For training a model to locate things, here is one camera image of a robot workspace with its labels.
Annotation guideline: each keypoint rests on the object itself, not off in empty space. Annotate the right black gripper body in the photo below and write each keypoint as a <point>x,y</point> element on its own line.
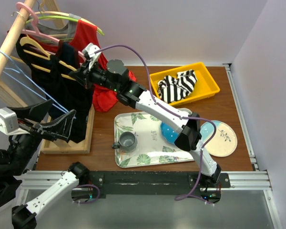
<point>95,75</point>

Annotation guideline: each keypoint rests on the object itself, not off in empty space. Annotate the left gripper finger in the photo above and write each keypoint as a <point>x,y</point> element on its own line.
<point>35,112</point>
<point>60,128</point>

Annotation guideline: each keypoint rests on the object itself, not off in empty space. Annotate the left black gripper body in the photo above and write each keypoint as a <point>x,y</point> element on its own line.
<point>30,128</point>

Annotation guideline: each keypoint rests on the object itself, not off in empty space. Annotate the yellow plastic hanger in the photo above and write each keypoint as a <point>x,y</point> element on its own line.
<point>42,53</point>

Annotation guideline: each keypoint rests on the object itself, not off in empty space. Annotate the black white striped tank top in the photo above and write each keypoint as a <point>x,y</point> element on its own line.
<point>176,89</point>

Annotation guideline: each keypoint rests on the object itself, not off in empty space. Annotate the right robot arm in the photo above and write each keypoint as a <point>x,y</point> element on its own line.
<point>130,93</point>

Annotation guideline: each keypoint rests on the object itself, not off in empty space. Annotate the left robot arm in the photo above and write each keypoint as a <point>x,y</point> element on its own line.
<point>13,162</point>

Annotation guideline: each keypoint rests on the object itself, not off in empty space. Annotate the grey tank top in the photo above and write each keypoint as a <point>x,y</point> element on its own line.
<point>65,33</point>

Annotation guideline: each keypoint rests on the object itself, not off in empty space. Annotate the beige wooden hanger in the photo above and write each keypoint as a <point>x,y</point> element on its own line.
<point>62,14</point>

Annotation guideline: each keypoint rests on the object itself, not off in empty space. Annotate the pink plastic hanger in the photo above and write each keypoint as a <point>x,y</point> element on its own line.
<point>34,21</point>

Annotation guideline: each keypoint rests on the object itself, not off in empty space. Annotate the dark navy maroon garment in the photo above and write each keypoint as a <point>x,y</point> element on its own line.
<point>68,54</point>

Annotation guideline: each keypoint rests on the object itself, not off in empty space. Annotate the wooden clothes rack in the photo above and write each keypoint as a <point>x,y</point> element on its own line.
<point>10,98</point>

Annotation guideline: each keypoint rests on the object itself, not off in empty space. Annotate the grey mug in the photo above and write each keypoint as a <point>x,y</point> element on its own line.
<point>127,142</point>

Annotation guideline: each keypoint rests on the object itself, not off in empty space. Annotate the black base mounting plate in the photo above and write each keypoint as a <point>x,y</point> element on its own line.
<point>151,183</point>

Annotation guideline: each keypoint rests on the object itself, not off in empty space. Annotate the leaf pattern serving tray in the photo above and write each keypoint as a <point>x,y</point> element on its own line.
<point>152,148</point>

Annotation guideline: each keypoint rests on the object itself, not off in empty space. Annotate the blue dotted plate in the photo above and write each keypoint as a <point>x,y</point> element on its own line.
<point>168,133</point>

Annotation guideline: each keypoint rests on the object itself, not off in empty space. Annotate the cream and blue plate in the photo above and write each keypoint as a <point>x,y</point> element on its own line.
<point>224,143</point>

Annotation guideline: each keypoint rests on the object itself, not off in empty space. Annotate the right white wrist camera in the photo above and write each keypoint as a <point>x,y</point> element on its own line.
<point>92,53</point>

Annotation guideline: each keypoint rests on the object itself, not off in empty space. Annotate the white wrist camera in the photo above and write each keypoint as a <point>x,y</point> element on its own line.
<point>9,122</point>
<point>92,53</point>

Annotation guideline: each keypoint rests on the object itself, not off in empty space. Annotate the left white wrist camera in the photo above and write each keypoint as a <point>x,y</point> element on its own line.
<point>9,122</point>

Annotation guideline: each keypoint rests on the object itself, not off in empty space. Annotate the aluminium frame rail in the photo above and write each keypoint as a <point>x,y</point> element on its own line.
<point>238,209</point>

